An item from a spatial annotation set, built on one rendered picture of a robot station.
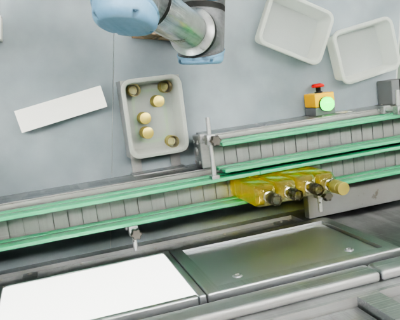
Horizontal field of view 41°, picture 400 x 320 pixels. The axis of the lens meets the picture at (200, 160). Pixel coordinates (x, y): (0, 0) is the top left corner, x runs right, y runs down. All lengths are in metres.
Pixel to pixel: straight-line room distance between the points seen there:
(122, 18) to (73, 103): 0.61
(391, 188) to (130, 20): 1.14
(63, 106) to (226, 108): 0.50
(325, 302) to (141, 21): 0.64
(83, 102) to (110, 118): 0.11
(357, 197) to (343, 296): 0.66
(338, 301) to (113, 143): 0.81
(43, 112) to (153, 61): 0.36
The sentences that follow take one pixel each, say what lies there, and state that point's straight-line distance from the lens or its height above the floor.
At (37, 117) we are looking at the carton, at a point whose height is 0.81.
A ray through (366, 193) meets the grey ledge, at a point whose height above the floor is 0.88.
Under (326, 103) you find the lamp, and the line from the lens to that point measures 1.69.
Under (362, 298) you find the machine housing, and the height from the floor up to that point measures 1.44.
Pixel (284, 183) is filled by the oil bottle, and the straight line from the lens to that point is 1.38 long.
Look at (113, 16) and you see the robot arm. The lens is 0.93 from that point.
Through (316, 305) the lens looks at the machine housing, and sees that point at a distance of 1.09.
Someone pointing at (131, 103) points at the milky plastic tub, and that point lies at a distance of 1.56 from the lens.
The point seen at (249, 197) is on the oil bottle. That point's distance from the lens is 1.41.
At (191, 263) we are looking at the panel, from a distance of 1.29.
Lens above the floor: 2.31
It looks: 72 degrees down
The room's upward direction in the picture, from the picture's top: 110 degrees clockwise
